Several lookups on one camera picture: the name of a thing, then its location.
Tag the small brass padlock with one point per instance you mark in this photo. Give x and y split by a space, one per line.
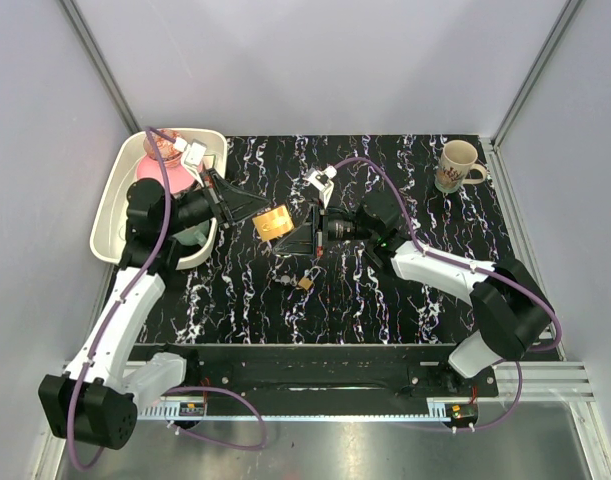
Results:
309 278

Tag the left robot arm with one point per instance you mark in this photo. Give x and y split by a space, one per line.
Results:
94 400

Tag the pink upturned bowl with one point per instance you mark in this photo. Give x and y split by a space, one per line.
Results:
179 179

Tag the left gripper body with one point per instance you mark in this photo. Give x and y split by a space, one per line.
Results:
204 206

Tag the cream seashell mug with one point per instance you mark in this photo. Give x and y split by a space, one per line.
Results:
458 166

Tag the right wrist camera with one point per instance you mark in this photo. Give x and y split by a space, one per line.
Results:
322 181

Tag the white plastic tray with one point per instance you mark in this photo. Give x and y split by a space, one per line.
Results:
107 238

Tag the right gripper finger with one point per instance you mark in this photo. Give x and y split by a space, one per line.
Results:
307 229
295 246

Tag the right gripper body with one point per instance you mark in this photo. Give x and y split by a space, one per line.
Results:
329 228

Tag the large brass padlock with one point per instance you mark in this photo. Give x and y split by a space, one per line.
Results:
273 223

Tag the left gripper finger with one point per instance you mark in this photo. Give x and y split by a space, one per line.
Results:
234 196
237 212

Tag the red patterned small bowl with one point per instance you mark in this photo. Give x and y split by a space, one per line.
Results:
165 145

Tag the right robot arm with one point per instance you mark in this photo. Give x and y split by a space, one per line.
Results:
510 309

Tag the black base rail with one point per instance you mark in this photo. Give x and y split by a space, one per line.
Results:
325 381

